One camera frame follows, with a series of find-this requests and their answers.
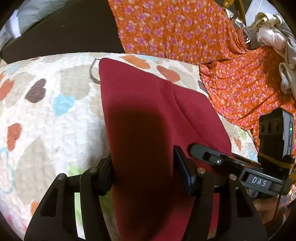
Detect orange floral fabric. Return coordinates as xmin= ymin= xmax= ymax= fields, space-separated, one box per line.
xmin=109 ymin=1 xmax=295 ymax=144

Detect grey pillow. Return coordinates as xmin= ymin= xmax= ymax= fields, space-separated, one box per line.
xmin=1 ymin=1 xmax=69 ymax=48

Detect person's right hand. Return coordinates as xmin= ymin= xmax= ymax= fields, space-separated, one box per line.
xmin=253 ymin=196 xmax=293 ymax=232

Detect heart-patterned quilt bedspread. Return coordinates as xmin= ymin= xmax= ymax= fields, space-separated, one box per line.
xmin=0 ymin=52 xmax=260 ymax=241

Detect dark red t-shirt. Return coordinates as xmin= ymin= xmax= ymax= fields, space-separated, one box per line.
xmin=99 ymin=58 xmax=231 ymax=240

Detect cream crumpled clothes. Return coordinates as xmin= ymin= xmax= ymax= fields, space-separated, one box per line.
xmin=246 ymin=13 xmax=295 ymax=95

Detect black cushion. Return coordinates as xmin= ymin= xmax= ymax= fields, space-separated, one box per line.
xmin=1 ymin=1 xmax=124 ymax=63

